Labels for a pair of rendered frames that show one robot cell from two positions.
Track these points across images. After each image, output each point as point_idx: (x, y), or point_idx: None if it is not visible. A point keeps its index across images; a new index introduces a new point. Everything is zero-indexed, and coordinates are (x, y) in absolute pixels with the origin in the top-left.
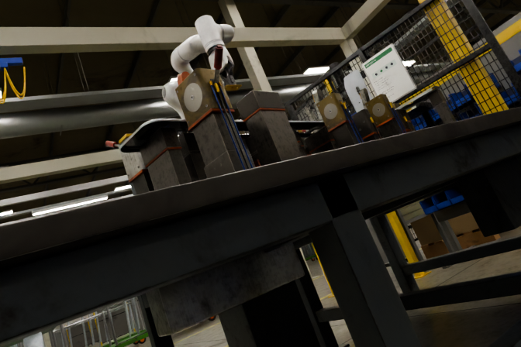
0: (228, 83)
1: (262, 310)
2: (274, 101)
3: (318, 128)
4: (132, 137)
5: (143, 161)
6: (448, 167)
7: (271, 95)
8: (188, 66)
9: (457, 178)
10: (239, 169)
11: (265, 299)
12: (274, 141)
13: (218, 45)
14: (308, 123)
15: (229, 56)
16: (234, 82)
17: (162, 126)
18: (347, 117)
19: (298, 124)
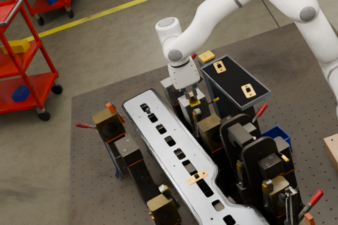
0: (192, 93)
1: None
2: (122, 158)
3: (210, 206)
4: (140, 95)
5: (166, 97)
6: None
7: (120, 154)
8: None
9: None
10: (114, 160)
11: None
12: (128, 169)
13: (76, 123)
14: (186, 191)
15: (172, 80)
16: (188, 99)
17: (133, 106)
18: (155, 224)
19: (182, 182)
